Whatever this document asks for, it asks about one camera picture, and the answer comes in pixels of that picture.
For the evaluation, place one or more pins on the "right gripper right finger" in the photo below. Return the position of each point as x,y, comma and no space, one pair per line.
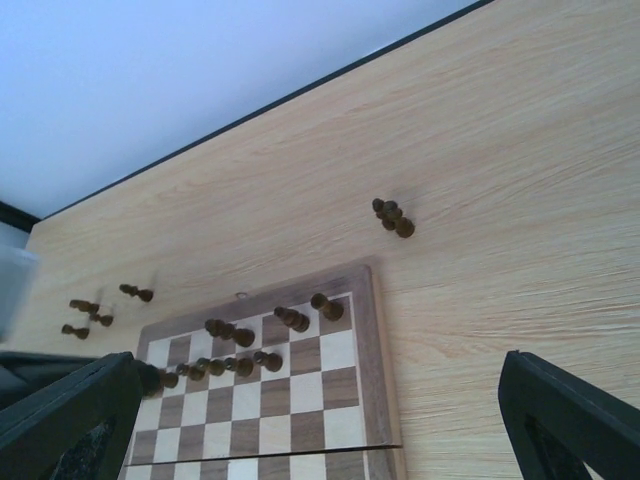
562,427

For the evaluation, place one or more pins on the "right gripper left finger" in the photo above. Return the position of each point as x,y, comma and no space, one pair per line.
65,417

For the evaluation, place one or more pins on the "dark chess piece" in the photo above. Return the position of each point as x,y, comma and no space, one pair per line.
270,361
168,380
227,331
214,367
241,367
150,379
378,208
104,320
404,227
84,306
80,333
329,309
292,318
192,372

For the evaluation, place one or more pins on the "dark pawn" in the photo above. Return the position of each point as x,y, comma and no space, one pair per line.
144,295

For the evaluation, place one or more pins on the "wooden chess board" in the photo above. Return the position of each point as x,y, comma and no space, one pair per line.
330,412

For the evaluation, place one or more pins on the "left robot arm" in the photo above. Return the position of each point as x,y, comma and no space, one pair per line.
15,290

